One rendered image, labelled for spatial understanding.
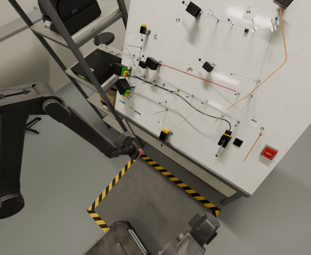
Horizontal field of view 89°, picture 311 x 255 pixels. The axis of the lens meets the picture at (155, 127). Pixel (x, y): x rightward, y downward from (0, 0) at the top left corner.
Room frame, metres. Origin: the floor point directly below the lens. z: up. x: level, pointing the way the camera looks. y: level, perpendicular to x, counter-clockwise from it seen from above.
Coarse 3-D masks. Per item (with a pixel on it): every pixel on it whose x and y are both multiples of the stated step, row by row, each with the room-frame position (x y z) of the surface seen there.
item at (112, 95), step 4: (112, 80) 1.40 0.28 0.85; (108, 84) 1.35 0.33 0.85; (104, 88) 1.32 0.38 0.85; (112, 88) 1.27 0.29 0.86; (116, 88) 1.26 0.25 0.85; (108, 92) 1.25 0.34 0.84; (112, 92) 1.23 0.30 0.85; (116, 92) 1.21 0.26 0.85; (100, 96) 1.27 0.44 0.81; (108, 96) 1.21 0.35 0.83; (112, 96) 1.18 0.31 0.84; (112, 100) 1.15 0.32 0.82; (104, 104) 1.20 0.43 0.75; (112, 104) 1.13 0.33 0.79; (108, 108) 1.17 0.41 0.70
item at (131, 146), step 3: (132, 144) 0.44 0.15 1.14; (129, 147) 0.41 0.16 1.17; (132, 147) 0.41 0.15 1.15; (135, 147) 0.41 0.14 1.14; (129, 150) 0.39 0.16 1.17; (132, 150) 0.40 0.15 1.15; (135, 150) 0.40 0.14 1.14; (138, 150) 0.39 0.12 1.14; (126, 153) 0.38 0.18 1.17; (129, 153) 0.38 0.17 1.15; (132, 153) 0.39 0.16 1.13; (135, 153) 0.38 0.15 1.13; (138, 153) 0.38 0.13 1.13; (129, 156) 0.38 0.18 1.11; (132, 156) 0.38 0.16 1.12; (135, 156) 0.37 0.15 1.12; (132, 159) 0.36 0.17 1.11
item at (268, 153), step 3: (267, 147) 0.21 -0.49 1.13; (264, 150) 0.20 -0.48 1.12; (267, 150) 0.20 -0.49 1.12; (270, 150) 0.19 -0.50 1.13; (273, 150) 0.19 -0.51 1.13; (261, 153) 0.20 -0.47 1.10; (264, 153) 0.19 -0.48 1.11; (267, 153) 0.19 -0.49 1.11; (270, 153) 0.18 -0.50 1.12; (273, 153) 0.17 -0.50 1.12; (276, 153) 0.17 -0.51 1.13; (264, 156) 0.18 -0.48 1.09; (267, 156) 0.17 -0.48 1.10; (270, 156) 0.17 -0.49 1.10; (273, 156) 0.16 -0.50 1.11; (270, 159) 0.16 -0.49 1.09
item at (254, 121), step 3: (252, 117) 0.36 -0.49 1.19; (255, 117) 0.35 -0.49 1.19; (249, 120) 0.35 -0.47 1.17; (252, 120) 0.35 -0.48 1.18; (255, 120) 0.34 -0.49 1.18; (258, 120) 0.33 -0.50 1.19; (261, 120) 0.32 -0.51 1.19; (249, 123) 0.34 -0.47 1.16; (252, 123) 0.33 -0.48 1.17; (255, 123) 0.33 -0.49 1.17; (258, 123) 0.32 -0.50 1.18; (255, 126) 0.32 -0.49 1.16
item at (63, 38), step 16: (48, 0) 1.04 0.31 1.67; (48, 32) 1.27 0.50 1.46; (64, 32) 1.03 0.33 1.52; (80, 32) 1.13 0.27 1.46; (96, 32) 1.14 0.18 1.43; (48, 48) 1.47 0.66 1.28; (96, 48) 1.68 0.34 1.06; (112, 48) 1.59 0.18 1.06; (80, 64) 1.04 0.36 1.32; (80, 80) 1.24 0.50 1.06; (96, 80) 1.03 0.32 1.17; (96, 96) 1.46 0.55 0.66; (96, 112) 1.47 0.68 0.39; (112, 112) 1.03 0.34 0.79; (128, 128) 1.19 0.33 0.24
